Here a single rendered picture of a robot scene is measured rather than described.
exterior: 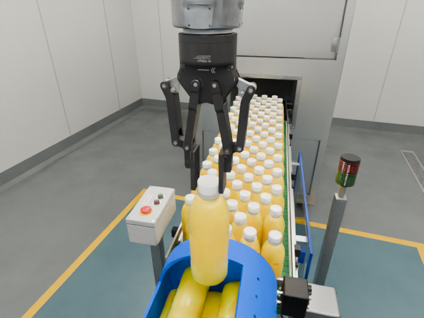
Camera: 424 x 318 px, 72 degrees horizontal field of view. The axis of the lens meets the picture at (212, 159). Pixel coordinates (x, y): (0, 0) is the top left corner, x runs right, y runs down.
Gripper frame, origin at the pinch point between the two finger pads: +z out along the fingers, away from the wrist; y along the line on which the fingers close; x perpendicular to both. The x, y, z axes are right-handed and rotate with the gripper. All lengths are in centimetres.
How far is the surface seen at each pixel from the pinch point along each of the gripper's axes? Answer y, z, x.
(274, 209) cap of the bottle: 13, 36, 41
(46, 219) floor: -181, 147, 130
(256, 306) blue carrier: 9.7, 27.9, -2.0
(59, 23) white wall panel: -250, -4, 295
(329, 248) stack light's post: 36, 61, 53
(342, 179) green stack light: 35, 29, 52
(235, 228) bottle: 1, 40, 33
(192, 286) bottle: -4.8, 32.9, 3.4
